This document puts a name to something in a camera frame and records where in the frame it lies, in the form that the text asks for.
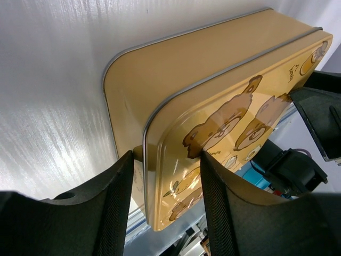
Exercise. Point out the left gripper tweezer right finger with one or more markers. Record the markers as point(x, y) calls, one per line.
point(241, 218)

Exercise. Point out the left gripper tweezer left finger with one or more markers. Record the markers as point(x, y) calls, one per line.
point(91, 219)

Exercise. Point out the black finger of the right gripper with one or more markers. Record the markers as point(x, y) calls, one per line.
point(318, 103)

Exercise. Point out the gold chocolate box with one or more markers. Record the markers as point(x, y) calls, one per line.
point(141, 79)

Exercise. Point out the silver tin lid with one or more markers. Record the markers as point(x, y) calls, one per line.
point(229, 115)

